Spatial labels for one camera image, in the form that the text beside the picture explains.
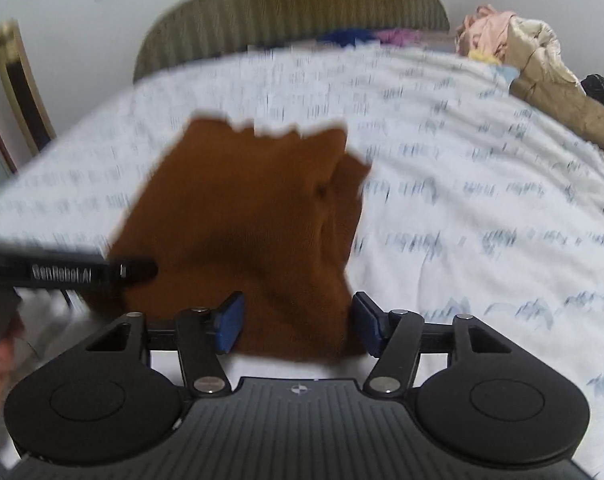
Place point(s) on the beige crumpled garment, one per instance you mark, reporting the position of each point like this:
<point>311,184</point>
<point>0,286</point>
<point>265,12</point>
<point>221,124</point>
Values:
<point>557,75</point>

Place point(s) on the gold tower fan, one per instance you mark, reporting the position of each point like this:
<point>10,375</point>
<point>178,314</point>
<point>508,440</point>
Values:
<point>21,90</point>

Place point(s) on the white printed bedsheet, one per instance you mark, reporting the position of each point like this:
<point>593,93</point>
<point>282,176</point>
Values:
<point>457,160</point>

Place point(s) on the beige ribbed headboard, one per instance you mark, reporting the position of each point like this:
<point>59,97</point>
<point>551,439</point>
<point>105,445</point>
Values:
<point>292,15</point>

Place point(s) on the brown knitted cloth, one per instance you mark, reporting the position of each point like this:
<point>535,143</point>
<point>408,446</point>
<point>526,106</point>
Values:
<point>247,230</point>

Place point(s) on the purple cloth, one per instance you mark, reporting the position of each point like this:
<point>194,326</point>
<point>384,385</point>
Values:
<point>399,37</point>

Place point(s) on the pink cloth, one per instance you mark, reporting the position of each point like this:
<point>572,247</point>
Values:
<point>484,30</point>

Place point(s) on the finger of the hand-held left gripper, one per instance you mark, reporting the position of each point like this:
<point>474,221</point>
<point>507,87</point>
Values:
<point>134,270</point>

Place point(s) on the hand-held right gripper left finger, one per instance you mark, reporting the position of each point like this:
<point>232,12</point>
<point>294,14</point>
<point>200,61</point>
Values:
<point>230,324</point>

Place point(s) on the blue cloth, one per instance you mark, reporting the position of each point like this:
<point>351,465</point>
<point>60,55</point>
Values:
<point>349,36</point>

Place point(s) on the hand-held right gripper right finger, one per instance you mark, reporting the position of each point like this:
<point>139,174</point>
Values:
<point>369,327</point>

